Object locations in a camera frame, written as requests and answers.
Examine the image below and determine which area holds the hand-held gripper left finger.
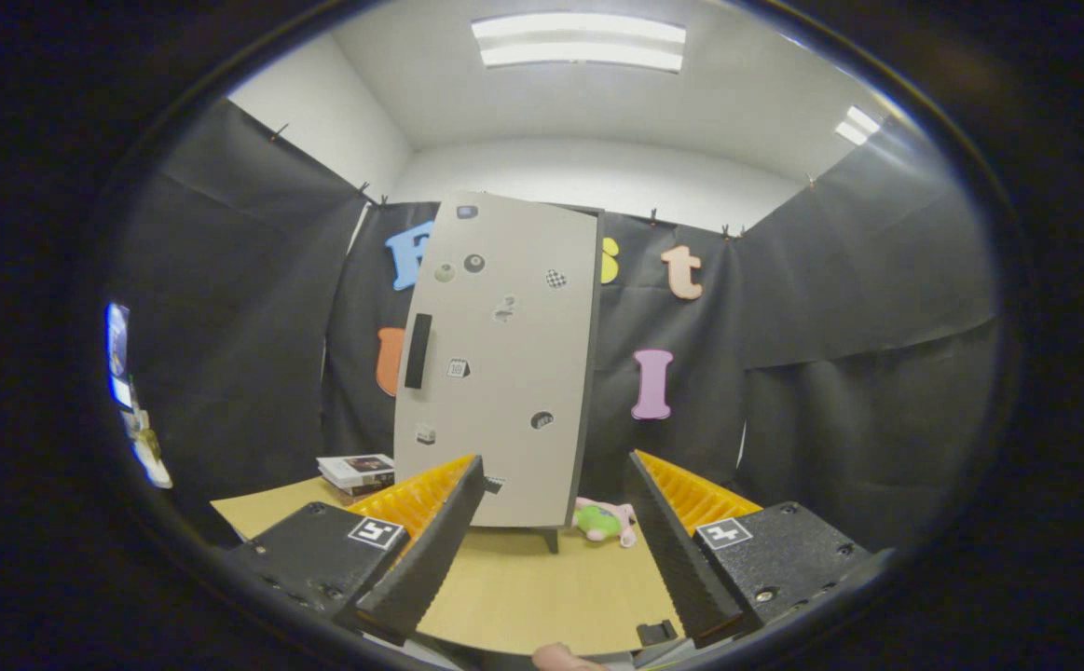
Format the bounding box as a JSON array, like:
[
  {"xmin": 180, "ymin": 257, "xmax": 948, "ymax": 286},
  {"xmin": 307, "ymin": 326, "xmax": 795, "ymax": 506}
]
[{"xmin": 225, "ymin": 454, "xmax": 487, "ymax": 647}]

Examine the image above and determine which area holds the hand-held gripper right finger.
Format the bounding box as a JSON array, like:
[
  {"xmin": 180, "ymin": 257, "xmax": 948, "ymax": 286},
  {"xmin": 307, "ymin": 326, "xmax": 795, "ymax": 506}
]
[{"xmin": 624, "ymin": 449, "xmax": 878, "ymax": 650}]

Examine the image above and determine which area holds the dark grey shoe cabinet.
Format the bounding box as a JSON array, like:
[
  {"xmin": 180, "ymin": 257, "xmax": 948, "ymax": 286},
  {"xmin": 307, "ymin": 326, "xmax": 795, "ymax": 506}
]
[{"xmin": 392, "ymin": 191, "xmax": 606, "ymax": 555}]

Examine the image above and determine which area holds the light grey shoe cabinet door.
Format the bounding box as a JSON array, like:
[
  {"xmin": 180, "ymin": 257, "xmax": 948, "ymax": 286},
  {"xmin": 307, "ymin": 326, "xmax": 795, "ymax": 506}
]
[{"xmin": 393, "ymin": 192, "xmax": 598, "ymax": 530}]

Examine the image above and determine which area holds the black door handle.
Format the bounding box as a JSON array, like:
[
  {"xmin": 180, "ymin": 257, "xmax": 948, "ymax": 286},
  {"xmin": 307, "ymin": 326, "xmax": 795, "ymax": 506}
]
[{"xmin": 405, "ymin": 313, "xmax": 433, "ymax": 390}]

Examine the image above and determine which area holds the pink and green plush toy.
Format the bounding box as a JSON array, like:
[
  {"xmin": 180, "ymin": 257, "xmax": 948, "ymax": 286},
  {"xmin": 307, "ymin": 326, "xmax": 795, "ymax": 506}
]
[{"xmin": 573, "ymin": 497, "xmax": 638, "ymax": 548}]

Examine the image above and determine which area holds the brown book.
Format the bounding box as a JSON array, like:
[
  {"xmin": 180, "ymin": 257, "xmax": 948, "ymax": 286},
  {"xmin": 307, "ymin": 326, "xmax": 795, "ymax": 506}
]
[{"xmin": 332, "ymin": 480, "xmax": 396, "ymax": 507}]

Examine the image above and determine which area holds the white photo cover book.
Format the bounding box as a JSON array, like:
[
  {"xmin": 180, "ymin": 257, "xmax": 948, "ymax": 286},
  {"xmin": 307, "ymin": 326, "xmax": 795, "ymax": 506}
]
[{"xmin": 316, "ymin": 454, "xmax": 396, "ymax": 487}]

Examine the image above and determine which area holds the black backdrop cloth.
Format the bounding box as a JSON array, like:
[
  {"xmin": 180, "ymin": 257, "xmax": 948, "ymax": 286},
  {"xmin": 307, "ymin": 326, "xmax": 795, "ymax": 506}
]
[{"xmin": 108, "ymin": 98, "xmax": 999, "ymax": 551}]

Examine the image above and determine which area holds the cluttered white desk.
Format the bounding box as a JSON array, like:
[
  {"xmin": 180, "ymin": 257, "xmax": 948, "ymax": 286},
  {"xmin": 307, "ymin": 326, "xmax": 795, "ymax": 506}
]
[{"xmin": 122, "ymin": 405, "xmax": 174, "ymax": 490}]

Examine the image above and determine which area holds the computer monitor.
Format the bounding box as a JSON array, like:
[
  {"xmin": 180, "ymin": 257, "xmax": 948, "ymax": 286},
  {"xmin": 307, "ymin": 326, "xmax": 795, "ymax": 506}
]
[{"xmin": 105, "ymin": 302, "xmax": 132, "ymax": 411}]

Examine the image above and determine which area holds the small ceiling light panel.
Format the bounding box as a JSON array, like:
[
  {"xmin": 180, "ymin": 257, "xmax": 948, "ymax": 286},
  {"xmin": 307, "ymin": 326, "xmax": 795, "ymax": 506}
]
[{"xmin": 835, "ymin": 105, "xmax": 882, "ymax": 146}]

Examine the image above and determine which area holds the large ceiling light panel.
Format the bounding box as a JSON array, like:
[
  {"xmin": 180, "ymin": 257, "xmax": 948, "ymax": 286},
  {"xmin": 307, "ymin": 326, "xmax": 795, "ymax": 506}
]
[{"xmin": 472, "ymin": 12, "xmax": 687, "ymax": 74}]

